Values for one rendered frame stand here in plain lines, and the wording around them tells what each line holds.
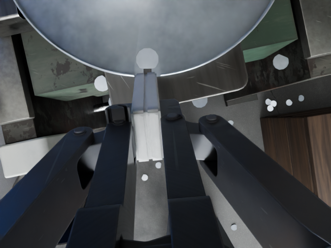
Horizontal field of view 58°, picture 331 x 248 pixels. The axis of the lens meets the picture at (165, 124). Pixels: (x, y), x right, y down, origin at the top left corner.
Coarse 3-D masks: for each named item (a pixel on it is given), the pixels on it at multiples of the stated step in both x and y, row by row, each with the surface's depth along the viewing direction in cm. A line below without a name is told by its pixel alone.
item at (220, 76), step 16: (240, 48) 30; (208, 64) 30; (224, 64) 30; (240, 64) 30; (112, 80) 30; (128, 80) 30; (160, 80) 30; (176, 80) 30; (192, 80) 30; (208, 80) 30; (224, 80) 30; (240, 80) 30; (112, 96) 30; (128, 96) 30; (160, 96) 30; (176, 96) 30; (192, 96) 30; (208, 96) 30
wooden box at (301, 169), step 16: (304, 112) 95; (320, 112) 83; (272, 128) 97; (288, 128) 85; (304, 128) 76; (320, 128) 74; (272, 144) 99; (288, 144) 87; (304, 144) 76; (320, 144) 74; (288, 160) 88; (304, 160) 78; (320, 160) 74; (304, 176) 79; (320, 176) 74; (320, 192) 74
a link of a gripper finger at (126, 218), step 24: (120, 120) 14; (120, 144) 13; (96, 168) 11; (120, 168) 11; (96, 192) 10; (120, 192) 10; (96, 216) 8; (120, 216) 8; (72, 240) 7; (96, 240) 7
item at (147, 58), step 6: (144, 48) 29; (150, 48) 30; (138, 54) 29; (144, 54) 29; (150, 54) 30; (156, 54) 30; (138, 60) 29; (144, 60) 30; (150, 60) 30; (156, 60) 30; (144, 66) 30; (150, 66) 30
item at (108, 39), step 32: (32, 0) 29; (64, 0) 29; (96, 0) 29; (128, 0) 29; (160, 0) 29; (192, 0) 29; (224, 0) 30; (256, 0) 30; (64, 32) 29; (96, 32) 29; (128, 32) 29; (160, 32) 29; (192, 32) 30; (224, 32) 30; (96, 64) 29; (128, 64) 29; (160, 64) 30; (192, 64) 30
